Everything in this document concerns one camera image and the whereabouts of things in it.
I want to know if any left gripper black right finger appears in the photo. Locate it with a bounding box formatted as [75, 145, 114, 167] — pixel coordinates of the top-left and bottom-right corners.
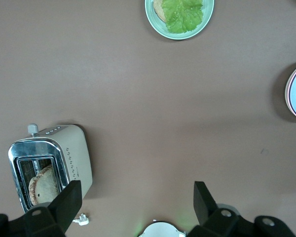
[187, 181, 296, 237]

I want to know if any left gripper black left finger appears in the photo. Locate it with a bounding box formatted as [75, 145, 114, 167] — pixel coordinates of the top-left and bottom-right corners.
[0, 180, 83, 237]

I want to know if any white toaster power plug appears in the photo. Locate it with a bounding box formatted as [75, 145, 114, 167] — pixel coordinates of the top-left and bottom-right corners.
[72, 213, 90, 227]

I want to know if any brown toast in toaster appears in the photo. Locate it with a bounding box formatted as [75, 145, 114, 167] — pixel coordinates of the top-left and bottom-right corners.
[28, 163, 59, 206]

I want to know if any beige and chrome toaster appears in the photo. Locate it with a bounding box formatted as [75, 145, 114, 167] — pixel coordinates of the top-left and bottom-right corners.
[7, 123, 93, 214]

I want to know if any beige plate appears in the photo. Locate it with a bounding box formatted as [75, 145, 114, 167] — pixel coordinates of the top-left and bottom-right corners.
[284, 60, 296, 122]

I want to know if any green plate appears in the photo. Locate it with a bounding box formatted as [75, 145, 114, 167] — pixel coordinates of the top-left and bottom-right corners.
[144, 0, 215, 41]

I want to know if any green lettuce leaf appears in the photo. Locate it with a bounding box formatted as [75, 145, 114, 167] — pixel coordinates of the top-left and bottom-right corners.
[161, 0, 204, 34]

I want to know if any toasted bread slice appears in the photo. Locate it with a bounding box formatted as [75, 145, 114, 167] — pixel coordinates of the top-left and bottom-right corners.
[153, 0, 167, 23]

